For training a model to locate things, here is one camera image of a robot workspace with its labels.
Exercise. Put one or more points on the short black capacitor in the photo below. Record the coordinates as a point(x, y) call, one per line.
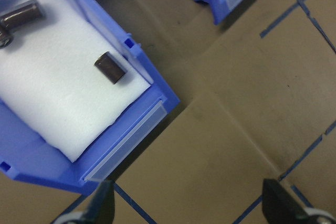
point(111, 68)

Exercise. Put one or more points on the blue bin with capacitors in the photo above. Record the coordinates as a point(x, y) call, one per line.
point(147, 77)

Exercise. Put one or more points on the white foam pad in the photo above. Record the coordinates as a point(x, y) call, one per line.
point(57, 82)

